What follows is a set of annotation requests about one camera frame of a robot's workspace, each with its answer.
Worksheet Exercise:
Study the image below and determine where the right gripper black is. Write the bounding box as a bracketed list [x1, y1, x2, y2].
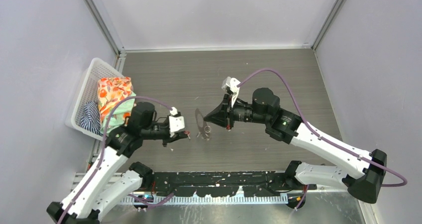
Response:
[205, 93, 269, 129]

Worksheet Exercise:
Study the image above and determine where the silver perforated keyring plate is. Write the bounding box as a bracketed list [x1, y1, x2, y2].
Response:
[195, 108, 211, 141]

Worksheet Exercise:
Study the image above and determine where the red key tag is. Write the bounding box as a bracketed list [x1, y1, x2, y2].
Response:
[185, 131, 191, 139]

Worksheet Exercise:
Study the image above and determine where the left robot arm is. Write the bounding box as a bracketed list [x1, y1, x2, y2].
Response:
[46, 102, 190, 224]

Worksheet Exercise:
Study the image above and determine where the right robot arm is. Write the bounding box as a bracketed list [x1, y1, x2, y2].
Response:
[204, 88, 387, 204]

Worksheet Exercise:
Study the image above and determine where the mint green cloth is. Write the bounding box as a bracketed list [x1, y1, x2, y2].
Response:
[98, 91, 136, 135]

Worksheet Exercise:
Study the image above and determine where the orange floral cloth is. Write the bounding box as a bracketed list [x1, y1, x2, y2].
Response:
[97, 77, 135, 122]

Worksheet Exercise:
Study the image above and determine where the blue striped cloth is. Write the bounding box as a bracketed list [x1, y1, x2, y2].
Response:
[80, 101, 101, 135]

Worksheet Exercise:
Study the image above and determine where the white plastic basket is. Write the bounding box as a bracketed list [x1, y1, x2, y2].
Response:
[65, 58, 123, 140]

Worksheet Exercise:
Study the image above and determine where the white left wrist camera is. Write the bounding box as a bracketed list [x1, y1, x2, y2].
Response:
[168, 107, 185, 137]

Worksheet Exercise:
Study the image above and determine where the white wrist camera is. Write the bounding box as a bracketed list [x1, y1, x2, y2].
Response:
[221, 77, 240, 108]
[168, 107, 185, 137]

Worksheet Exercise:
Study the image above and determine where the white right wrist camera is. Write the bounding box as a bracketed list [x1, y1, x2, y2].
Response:
[221, 77, 240, 108]

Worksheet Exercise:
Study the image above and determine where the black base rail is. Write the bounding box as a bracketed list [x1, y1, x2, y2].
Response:
[138, 171, 305, 198]

